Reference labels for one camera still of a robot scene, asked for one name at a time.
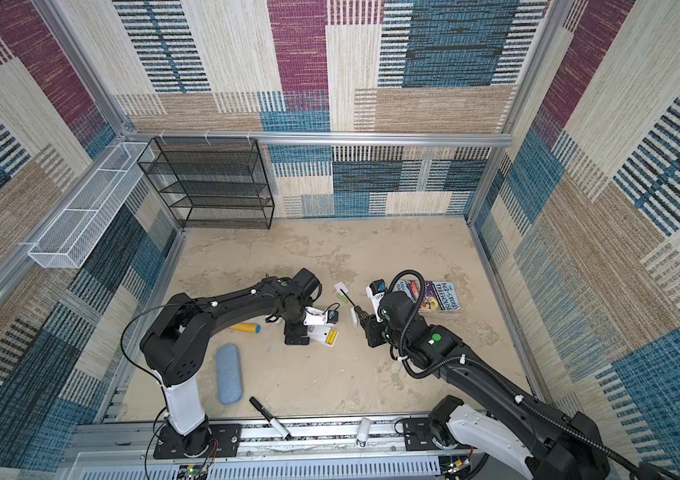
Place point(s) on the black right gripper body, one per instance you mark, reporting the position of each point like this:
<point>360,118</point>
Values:
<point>377,332</point>

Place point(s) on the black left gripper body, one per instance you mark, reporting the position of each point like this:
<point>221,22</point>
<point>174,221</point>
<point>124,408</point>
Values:
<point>295,332</point>

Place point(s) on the white battery cover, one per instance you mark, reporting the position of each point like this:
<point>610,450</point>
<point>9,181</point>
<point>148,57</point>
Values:
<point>354,316</point>
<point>341,289</point>

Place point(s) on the white air conditioner remote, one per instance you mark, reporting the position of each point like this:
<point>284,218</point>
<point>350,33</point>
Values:
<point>323,334</point>

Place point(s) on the black yellow screwdriver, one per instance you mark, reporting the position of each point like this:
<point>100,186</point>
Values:
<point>352,303</point>

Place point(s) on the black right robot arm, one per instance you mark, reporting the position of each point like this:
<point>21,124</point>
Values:
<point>535,439</point>

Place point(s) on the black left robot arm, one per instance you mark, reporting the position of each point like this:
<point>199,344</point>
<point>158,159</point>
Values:
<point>175,345</point>

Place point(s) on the yellow scraper with blue tip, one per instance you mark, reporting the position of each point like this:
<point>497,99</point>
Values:
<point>247,328</point>

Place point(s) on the colourful magazine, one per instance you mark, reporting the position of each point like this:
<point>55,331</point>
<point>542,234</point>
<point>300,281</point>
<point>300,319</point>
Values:
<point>439,296</point>

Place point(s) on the blue grey glasses case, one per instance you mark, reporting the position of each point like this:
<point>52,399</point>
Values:
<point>228,375</point>

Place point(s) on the black marker pen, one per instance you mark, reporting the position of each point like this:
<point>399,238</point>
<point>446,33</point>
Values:
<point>276,424</point>

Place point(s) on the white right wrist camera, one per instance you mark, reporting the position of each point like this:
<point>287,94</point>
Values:
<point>375,291</point>

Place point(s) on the white cylinder on rail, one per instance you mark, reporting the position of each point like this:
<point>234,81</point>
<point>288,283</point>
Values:
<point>362,434</point>

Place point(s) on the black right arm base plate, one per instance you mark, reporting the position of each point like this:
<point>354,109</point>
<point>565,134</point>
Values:
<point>422,433</point>

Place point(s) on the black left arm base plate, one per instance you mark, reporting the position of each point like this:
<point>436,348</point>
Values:
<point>206,441</point>

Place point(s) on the black wire mesh shelf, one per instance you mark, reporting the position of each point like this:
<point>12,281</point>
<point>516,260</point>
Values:
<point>210,182</point>

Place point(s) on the aluminium front rail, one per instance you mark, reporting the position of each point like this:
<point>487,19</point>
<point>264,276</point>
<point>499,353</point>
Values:
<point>136,440</point>

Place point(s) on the white wire mesh basket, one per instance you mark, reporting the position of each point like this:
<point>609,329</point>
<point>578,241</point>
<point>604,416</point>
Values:
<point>74,233</point>

